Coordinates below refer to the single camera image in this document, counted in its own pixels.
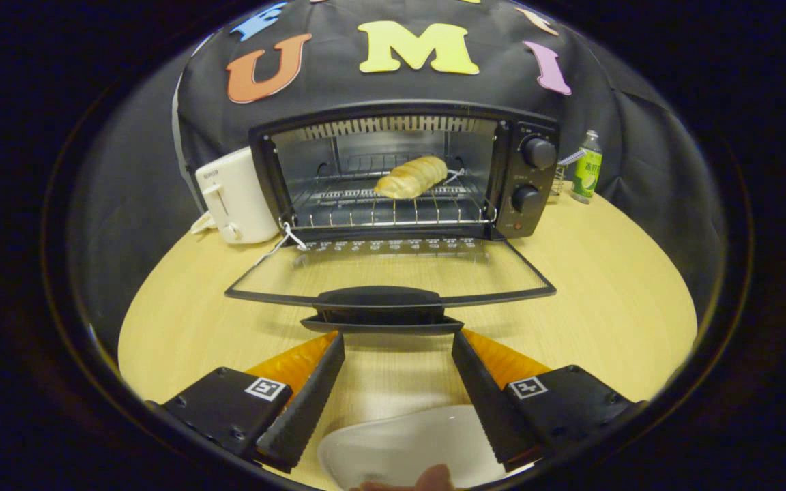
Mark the golden bread roll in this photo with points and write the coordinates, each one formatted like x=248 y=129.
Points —
x=410 y=177

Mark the black toaster oven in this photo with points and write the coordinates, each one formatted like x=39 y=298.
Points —
x=533 y=184

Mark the green drink bottle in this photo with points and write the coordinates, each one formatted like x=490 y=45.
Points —
x=587 y=170

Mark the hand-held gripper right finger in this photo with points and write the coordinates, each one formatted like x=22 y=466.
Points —
x=487 y=406

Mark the white pop-up toaster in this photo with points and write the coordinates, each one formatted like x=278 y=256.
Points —
x=239 y=198

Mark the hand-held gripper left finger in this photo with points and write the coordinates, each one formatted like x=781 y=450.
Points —
x=306 y=406

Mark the white oval plate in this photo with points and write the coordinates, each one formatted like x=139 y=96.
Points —
x=406 y=443

